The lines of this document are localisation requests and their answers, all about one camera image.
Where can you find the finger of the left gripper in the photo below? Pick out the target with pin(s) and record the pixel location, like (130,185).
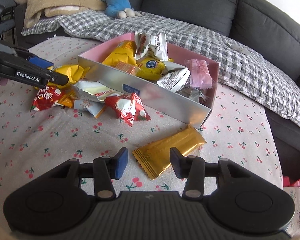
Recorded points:
(55,78)
(34,59)

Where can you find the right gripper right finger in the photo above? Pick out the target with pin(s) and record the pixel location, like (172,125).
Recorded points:
(191,168)

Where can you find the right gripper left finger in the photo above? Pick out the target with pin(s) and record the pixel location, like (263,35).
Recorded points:
(106,169)

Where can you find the gold foil snack bar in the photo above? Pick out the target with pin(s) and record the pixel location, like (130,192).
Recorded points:
(154,158)

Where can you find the red white candy packet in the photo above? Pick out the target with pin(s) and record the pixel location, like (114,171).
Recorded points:
(128,107)

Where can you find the yellow cracker packet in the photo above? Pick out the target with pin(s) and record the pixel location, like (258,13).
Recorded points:
(124,52)

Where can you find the yellow round-logo snack packet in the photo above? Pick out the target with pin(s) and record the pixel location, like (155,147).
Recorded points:
(148,68)

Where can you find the pink wafer packet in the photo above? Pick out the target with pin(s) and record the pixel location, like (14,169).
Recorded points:
(199,74)

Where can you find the white pecan kernel bag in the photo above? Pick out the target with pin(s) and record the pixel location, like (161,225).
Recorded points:
(148,45)

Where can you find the yellow snack bag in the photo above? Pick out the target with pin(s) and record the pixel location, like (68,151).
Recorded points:
(73,71)

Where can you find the pale green white packet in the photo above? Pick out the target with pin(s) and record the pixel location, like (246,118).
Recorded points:
(93,91)

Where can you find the silver blue snack packet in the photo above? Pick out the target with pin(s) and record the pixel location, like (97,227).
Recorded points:
(94,108)

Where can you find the white nut snack bag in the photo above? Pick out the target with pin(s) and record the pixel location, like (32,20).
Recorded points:
(174,78)

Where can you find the cherry print tablecloth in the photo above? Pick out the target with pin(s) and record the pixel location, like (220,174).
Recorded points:
(31,143)

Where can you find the pink and silver box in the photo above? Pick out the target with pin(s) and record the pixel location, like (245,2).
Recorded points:
(170,103)

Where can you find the blue plush toy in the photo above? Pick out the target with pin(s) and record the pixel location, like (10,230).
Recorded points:
(120,9)

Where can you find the floral paper sheet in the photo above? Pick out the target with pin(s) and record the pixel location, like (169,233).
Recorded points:
(294,193)

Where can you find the grey checkered quilt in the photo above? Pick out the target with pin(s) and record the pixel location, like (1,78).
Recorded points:
(252,74)

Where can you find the white packet on quilt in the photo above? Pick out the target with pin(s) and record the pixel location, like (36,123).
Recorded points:
(239,49)

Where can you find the dark grey sofa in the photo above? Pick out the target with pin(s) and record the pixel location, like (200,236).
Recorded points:
(256,25)

